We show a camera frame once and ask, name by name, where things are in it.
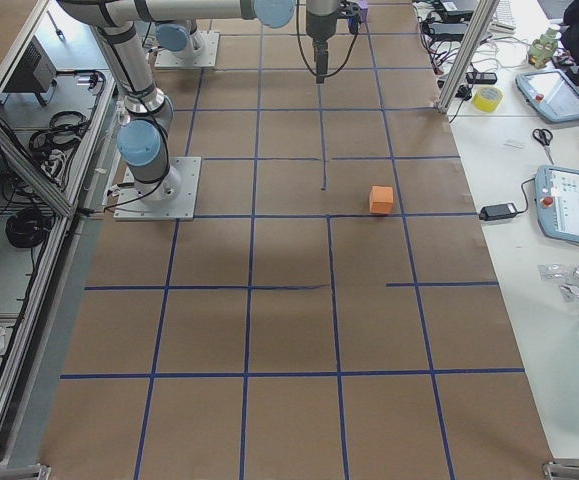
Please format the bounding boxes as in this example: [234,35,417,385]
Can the purple foam block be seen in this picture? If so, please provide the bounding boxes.
[353,0,368,23]

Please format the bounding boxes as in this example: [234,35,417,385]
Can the orange foam block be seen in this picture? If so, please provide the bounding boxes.
[369,185,394,215]

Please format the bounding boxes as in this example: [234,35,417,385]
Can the black remote device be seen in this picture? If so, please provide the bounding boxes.
[465,71,498,85]

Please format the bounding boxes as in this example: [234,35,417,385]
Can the yellow tape roll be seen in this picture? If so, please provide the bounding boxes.
[473,86,503,113]

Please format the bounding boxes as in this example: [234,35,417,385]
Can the upper teach pendant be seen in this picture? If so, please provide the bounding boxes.
[515,70,579,123]

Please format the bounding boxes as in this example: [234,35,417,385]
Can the teach pendant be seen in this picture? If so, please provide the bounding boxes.
[534,165,579,243]
[515,70,579,123]

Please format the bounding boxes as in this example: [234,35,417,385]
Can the black scissors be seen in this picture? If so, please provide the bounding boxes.
[532,128,554,165]

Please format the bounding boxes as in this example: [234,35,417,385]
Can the black power adapter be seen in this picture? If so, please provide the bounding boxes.
[478,202,518,221]

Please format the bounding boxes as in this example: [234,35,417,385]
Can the grey electronics box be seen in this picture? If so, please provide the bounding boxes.
[4,37,57,106]

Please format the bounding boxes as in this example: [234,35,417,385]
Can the lower teach pendant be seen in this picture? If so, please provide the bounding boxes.
[534,165,579,243]

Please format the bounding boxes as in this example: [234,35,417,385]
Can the pile of small plastic bags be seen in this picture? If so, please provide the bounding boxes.
[537,264,579,302]

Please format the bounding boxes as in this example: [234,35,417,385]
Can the aluminium frame post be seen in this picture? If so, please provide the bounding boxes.
[436,0,499,114]

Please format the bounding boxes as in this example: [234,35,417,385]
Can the black cable coil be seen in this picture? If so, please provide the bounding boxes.
[5,205,50,250]

